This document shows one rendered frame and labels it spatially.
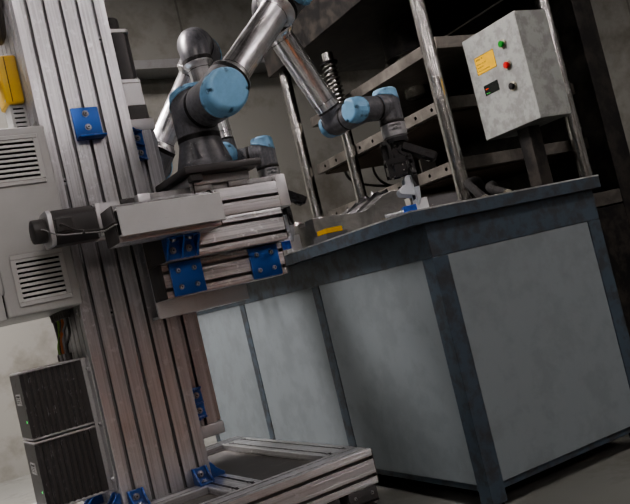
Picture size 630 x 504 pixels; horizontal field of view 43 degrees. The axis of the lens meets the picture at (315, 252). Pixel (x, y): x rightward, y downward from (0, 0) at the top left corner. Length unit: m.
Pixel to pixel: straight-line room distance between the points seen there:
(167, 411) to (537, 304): 1.05
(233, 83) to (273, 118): 3.94
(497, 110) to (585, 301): 0.99
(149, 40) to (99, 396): 3.96
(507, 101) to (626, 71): 3.43
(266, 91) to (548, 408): 4.21
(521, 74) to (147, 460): 1.85
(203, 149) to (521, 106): 1.35
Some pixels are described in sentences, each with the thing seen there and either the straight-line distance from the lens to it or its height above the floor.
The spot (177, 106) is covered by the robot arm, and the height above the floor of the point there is 1.22.
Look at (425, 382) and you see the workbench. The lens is 2.22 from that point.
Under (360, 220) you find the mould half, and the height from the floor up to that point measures 0.85.
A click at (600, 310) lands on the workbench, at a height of 0.41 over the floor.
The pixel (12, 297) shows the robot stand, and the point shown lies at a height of 0.81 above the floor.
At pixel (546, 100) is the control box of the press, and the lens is 3.01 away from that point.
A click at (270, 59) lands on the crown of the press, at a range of 4.25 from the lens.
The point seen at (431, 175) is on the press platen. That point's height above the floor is 1.01.
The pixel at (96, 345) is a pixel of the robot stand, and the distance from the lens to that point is 2.13.
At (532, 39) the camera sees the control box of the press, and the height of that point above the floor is 1.36.
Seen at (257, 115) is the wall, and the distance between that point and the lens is 5.93.
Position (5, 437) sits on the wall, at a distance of 5.07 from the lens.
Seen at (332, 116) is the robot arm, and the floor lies 1.16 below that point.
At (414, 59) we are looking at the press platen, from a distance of 3.44.
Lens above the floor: 0.66
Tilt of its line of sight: 3 degrees up
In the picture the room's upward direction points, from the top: 13 degrees counter-clockwise
